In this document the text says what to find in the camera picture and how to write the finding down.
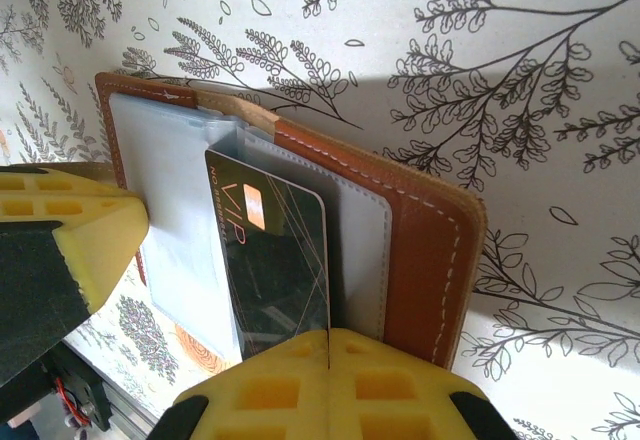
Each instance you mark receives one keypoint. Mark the brown leather card holder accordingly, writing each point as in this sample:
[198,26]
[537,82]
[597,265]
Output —
[425,260]

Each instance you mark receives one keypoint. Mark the aluminium mounting rail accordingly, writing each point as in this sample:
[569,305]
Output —
[127,410]

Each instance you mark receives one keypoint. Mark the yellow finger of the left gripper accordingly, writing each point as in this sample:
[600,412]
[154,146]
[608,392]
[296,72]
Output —
[100,180]
[100,250]

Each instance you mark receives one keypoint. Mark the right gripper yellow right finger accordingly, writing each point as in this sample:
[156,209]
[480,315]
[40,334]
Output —
[400,405]

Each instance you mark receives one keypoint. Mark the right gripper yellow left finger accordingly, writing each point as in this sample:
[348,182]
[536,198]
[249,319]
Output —
[260,400]

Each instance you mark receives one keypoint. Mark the floral patterned table cover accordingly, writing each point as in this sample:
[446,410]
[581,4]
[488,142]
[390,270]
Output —
[450,35]

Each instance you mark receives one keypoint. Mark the black VIP card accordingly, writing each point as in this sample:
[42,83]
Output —
[280,260]

